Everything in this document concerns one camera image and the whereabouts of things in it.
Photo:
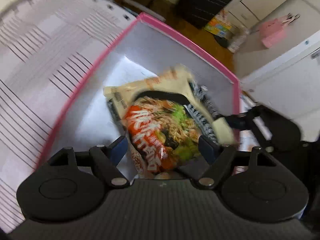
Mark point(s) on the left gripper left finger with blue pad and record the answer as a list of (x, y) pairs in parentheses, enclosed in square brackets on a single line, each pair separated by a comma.
[(105, 160)]

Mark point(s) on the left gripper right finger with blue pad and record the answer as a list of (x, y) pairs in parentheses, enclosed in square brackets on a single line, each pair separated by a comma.
[(218, 158)]

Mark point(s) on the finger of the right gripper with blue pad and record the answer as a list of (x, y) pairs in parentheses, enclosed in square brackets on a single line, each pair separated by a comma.
[(192, 171), (235, 121)]

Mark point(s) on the noodle snack packet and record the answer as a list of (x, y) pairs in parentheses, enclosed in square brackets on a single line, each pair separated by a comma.
[(164, 117)]

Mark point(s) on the white door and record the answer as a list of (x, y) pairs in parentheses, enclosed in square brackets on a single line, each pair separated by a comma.
[(290, 85)]

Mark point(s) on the pink hanging bag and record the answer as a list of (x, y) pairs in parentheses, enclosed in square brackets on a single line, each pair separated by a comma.
[(273, 31)]

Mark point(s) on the colourful toy box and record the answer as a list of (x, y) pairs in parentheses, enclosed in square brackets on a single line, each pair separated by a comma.
[(219, 25)]

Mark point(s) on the pink cardboard box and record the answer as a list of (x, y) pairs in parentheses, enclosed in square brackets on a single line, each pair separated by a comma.
[(148, 58)]

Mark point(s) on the black suitcase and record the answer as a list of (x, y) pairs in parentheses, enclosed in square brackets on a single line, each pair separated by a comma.
[(199, 12)]

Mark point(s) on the striped white bed sheet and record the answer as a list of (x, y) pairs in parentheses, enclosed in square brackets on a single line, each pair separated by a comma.
[(47, 48)]

